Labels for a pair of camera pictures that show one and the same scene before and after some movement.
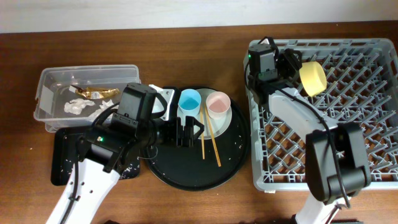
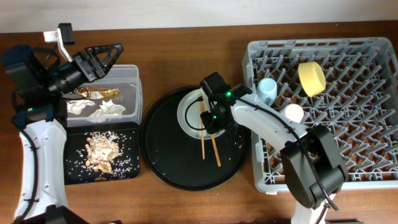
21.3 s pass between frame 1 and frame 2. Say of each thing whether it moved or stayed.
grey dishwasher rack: stayed
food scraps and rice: moved
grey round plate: stayed
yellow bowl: stayed
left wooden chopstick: stayed
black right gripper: moved
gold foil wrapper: stayed
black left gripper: moved
